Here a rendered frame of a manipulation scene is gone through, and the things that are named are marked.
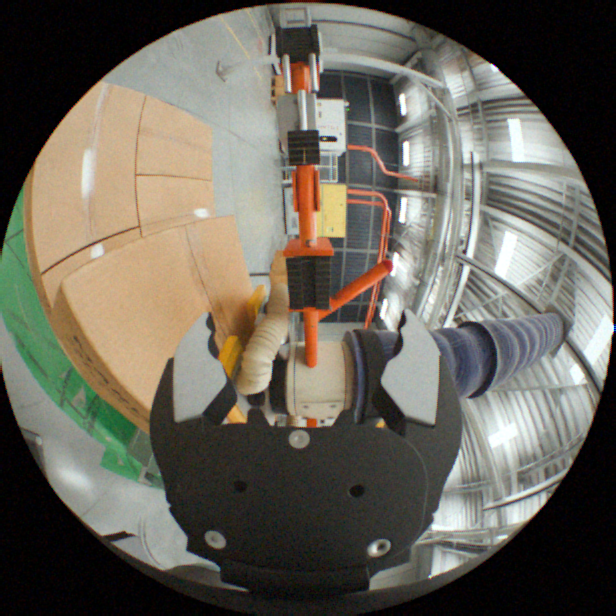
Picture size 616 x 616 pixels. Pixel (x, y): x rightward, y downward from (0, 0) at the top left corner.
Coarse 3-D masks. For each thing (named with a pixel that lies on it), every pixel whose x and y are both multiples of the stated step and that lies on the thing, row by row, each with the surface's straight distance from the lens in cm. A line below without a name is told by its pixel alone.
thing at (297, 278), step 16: (320, 240) 26; (288, 256) 21; (304, 256) 21; (320, 256) 21; (288, 272) 21; (304, 272) 21; (320, 272) 21; (288, 288) 22; (304, 288) 22; (320, 288) 21; (304, 304) 23; (320, 304) 22
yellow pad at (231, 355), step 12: (228, 348) 27; (240, 348) 29; (228, 360) 25; (240, 360) 28; (228, 372) 26; (240, 396) 29; (252, 396) 31; (264, 396) 32; (240, 408) 29; (240, 420) 31
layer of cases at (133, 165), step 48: (96, 96) 85; (144, 96) 98; (48, 144) 71; (96, 144) 75; (144, 144) 86; (192, 144) 112; (48, 192) 65; (96, 192) 68; (144, 192) 79; (192, 192) 102; (48, 240) 61; (96, 240) 64; (48, 288) 59
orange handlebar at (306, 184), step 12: (300, 72) 29; (300, 84) 28; (300, 168) 22; (312, 168) 22; (300, 180) 22; (312, 180) 22; (300, 192) 21; (312, 192) 21; (300, 204) 21; (312, 204) 21; (300, 216) 21; (312, 216) 21; (300, 228) 22; (312, 228) 21; (300, 240) 22; (312, 240) 22; (312, 312) 25; (312, 324) 26; (312, 336) 28; (312, 348) 30; (312, 360) 32; (312, 420) 40
